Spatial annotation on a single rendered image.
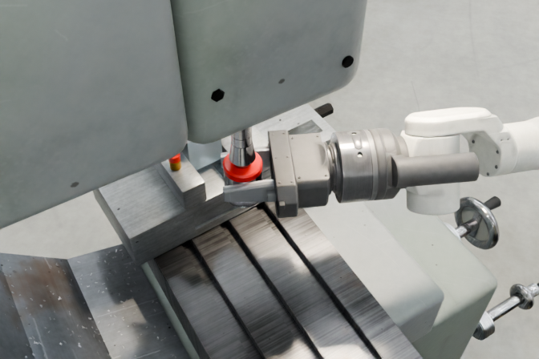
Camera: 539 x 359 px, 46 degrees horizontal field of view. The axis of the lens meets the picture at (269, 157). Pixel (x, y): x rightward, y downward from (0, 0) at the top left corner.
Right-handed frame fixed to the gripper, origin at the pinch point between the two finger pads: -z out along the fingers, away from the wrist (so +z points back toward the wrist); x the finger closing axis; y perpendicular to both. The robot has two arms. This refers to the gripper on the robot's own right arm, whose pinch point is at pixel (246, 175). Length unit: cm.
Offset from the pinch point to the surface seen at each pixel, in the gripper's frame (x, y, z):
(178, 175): -6.2, 6.2, -8.9
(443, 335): 2, 46, 33
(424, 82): -140, 115, 81
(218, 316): 9.2, 17.2, -5.0
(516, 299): -10, 58, 55
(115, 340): 8.5, 22.5, -19.4
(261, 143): -11.1, 6.3, 2.7
